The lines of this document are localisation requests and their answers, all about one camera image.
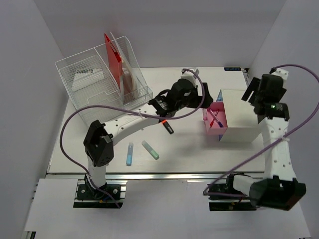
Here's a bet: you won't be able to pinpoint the red pen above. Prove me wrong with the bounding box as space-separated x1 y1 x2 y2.
209 109 220 127

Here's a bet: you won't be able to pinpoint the pink drawer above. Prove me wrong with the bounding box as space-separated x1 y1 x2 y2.
202 102 228 135

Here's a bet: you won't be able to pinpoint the blue ballpoint pen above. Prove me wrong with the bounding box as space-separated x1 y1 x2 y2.
209 110 224 128

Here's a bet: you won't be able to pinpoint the orange black highlighter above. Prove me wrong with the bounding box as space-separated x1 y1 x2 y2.
161 120 174 134

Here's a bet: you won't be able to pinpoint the green highlighter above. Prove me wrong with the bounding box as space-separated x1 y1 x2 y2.
142 140 159 160

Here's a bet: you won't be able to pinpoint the red plastic folder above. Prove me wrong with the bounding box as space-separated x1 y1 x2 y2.
104 33 133 96

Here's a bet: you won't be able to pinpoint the blue highlighter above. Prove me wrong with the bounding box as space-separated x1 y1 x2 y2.
126 142 134 166

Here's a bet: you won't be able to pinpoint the clear document sleeve with papers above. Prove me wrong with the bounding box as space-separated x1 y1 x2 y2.
111 33 139 95

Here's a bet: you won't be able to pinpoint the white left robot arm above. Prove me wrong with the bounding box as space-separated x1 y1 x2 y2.
84 77 213 199

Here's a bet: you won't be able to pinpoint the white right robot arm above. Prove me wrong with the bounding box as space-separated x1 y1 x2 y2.
225 70 306 211

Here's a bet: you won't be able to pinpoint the small blue label plate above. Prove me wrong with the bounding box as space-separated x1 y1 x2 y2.
224 67 242 71

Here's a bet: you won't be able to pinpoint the white drawer box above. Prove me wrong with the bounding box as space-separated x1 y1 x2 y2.
222 89 260 143

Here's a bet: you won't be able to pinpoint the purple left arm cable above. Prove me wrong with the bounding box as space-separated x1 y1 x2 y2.
60 68 206 209

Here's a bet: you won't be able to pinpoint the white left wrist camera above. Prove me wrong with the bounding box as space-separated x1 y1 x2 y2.
181 68 199 87

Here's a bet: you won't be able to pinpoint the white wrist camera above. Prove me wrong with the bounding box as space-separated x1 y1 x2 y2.
181 68 199 87
269 68 289 82

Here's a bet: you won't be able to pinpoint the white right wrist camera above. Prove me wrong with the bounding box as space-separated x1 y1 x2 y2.
269 68 289 82

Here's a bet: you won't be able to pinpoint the white wire file organizer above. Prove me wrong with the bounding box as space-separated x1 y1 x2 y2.
55 39 153 110

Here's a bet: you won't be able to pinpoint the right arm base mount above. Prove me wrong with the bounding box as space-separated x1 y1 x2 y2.
208 173 257 212

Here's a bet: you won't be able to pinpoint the papers in wire organizer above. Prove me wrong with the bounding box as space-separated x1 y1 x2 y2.
71 68 104 92

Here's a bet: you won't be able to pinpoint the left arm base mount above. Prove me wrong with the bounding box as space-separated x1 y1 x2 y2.
73 182 125 209

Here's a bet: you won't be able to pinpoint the aluminium table rail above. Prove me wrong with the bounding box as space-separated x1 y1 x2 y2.
46 171 267 181

